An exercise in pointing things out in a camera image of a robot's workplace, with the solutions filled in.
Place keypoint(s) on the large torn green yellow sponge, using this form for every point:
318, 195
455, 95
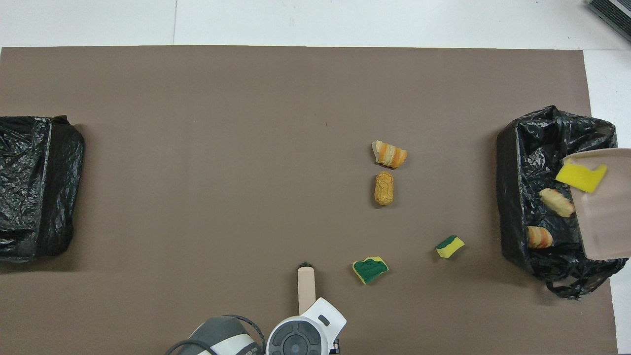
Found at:
369, 270

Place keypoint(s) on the corn cob bread piece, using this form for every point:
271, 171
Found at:
384, 189

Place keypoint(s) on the plain yellow sponge piece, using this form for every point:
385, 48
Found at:
581, 178

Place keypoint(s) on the small green yellow sponge piece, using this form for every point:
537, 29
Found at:
449, 246

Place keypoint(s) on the dark grey ribbed device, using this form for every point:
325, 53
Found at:
613, 12

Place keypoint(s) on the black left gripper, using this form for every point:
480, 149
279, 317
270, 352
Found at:
336, 346

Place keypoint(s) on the black bag lined bin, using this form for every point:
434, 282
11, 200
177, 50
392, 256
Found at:
532, 148
29, 207

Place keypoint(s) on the beige plastic dustpan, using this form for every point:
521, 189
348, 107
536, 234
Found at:
606, 217

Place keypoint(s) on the beige hand brush black bristles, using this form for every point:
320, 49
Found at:
306, 291

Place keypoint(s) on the striped toy croissant piece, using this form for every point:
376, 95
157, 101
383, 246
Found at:
389, 155

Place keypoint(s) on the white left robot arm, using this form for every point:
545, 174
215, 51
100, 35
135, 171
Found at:
296, 335

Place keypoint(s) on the large brown paper mat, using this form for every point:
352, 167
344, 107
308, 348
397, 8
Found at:
246, 123

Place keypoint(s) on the torn cream foam bread piece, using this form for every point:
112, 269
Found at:
557, 202
540, 237

